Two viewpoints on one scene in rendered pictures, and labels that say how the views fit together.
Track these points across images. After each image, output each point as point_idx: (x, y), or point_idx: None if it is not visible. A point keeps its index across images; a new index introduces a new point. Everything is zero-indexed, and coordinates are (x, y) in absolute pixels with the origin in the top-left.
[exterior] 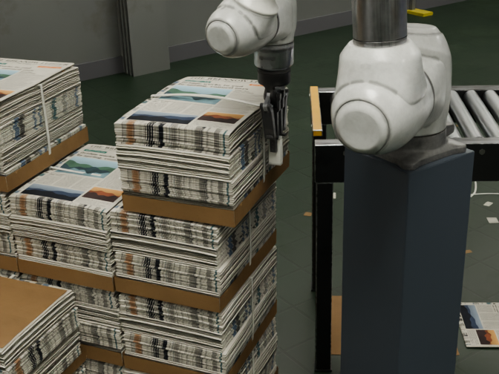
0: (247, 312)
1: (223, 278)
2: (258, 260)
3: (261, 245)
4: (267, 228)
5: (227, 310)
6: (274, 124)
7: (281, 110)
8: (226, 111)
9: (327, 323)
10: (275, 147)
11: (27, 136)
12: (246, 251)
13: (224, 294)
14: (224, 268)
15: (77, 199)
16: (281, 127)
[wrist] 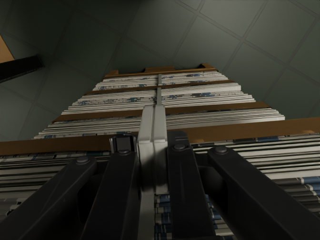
0: (168, 96)
1: (269, 113)
2: (131, 112)
3: (111, 118)
4: (84, 125)
5: (238, 100)
6: (257, 190)
7: (118, 234)
8: None
9: (16, 63)
10: (188, 140)
11: None
12: (177, 119)
13: (253, 106)
14: (267, 117)
15: None
16: (134, 168)
